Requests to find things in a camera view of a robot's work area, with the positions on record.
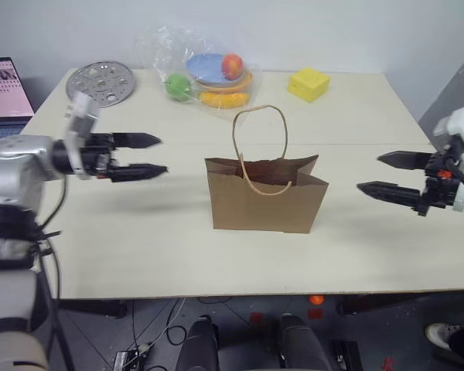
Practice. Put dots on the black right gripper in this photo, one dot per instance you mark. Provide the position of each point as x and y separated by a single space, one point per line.
441 189

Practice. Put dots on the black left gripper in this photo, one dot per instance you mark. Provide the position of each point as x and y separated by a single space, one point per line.
96 156

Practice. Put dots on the brown paper bag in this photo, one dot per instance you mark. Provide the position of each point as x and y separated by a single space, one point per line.
263 212

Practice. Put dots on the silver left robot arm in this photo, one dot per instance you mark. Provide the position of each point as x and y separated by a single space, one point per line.
11 162

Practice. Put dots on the clear plastic bag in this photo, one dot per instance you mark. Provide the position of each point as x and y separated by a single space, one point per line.
158 50

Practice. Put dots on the perforated round metal disc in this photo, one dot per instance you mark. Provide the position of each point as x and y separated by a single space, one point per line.
118 92

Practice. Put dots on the green toy apple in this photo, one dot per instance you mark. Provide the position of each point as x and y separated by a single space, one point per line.
176 86

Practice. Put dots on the blue plate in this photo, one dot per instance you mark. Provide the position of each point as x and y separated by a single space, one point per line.
205 67

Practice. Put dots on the yellow cheese block toy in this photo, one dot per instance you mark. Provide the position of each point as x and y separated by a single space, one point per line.
307 83

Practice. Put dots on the red toy apple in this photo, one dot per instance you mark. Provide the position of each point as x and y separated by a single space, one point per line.
232 66

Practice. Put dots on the orange plate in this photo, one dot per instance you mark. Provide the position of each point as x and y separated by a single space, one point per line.
247 80

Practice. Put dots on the orange round floor object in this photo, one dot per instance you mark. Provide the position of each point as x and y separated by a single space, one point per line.
317 300

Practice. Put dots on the open laptop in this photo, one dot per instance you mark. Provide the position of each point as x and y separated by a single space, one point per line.
4 89

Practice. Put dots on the white shoe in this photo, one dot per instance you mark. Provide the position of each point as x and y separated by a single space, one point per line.
439 335

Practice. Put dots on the dark rounded shape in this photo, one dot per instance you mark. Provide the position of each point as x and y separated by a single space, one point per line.
197 344
303 344

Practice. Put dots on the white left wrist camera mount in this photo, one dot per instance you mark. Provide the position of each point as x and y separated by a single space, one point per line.
81 116

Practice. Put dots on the black table frame bar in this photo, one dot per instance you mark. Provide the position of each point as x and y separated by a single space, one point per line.
96 308

